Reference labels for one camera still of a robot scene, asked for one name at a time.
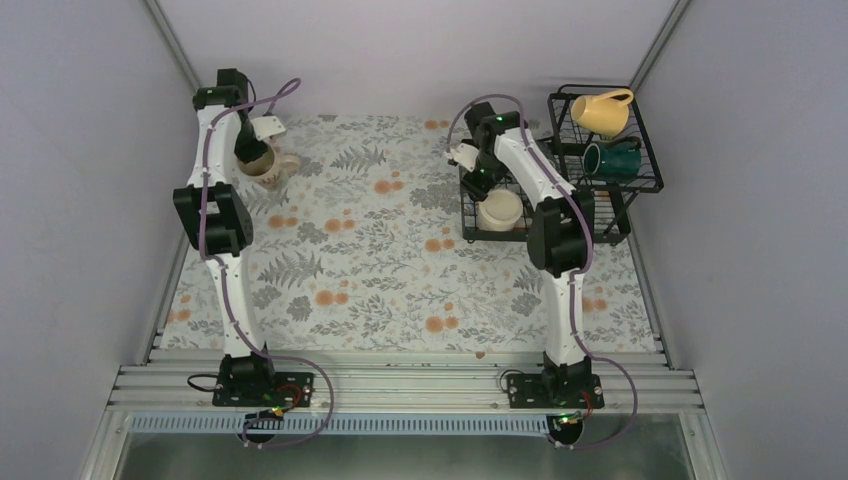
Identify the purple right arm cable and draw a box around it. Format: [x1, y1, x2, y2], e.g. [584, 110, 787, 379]
[445, 92, 641, 453]

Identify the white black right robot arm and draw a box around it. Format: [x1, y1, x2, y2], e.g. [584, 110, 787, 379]
[446, 95, 605, 409]

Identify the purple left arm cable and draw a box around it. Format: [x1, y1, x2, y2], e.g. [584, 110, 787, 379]
[197, 76, 337, 452]

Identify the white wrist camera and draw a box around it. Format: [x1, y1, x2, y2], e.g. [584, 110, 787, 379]
[445, 142, 479, 172]
[251, 115, 286, 142]

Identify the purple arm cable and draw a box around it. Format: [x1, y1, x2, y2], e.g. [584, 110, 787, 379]
[197, 76, 337, 452]
[445, 92, 641, 453]

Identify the aluminium rail frame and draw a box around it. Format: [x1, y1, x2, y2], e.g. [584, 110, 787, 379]
[82, 348, 725, 479]

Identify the short cream mug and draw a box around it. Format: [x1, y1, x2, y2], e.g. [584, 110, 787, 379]
[477, 189, 523, 232]

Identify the black wire dish rack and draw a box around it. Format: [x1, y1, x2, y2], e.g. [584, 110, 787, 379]
[460, 84, 664, 245]

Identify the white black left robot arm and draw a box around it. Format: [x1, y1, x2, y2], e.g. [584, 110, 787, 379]
[173, 68, 279, 406]

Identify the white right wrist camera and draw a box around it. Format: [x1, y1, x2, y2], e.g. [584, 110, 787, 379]
[445, 142, 479, 172]

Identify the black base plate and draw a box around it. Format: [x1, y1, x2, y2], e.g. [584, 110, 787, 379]
[506, 373, 606, 409]
[212, 372, 314, 412]

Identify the floral patterned table mat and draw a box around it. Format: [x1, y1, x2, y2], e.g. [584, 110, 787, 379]
[158, 113, 657, 354]

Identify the teal green mug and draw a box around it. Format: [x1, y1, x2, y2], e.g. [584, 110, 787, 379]
[582, 136, 642, 183]

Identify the tall floral cream mug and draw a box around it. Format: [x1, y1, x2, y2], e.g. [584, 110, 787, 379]
[237, 147, 301, 191]

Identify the yellow mug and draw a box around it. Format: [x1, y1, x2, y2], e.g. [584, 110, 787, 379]
[570, 89, 634, 137]

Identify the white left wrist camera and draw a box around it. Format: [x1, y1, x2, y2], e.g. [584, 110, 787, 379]
[251, 115, 286, 142]

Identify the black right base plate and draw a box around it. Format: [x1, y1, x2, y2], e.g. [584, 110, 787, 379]
[506, 373, 606, 409]

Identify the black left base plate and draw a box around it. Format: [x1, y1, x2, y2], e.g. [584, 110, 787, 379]
[212, 372, 314, 412]

